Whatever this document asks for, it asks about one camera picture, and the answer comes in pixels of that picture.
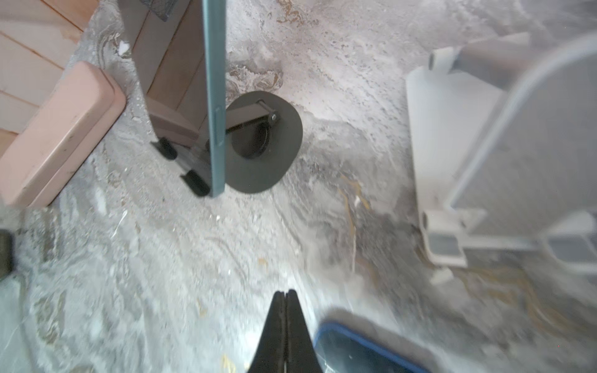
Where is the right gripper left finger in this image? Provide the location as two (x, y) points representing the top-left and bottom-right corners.
(248, 292), (286, 373)

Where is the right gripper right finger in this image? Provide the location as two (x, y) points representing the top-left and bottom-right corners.
(285, 289), (323, 373)

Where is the phone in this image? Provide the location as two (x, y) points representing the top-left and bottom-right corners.
(313, 322), (428, 373)
(118, 1), (211, 197)

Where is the white stand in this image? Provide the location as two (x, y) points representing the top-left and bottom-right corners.
(406, 32), (596, 274)

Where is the pink phone case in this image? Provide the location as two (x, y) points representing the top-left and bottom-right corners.
(1, 62), (126, 208)

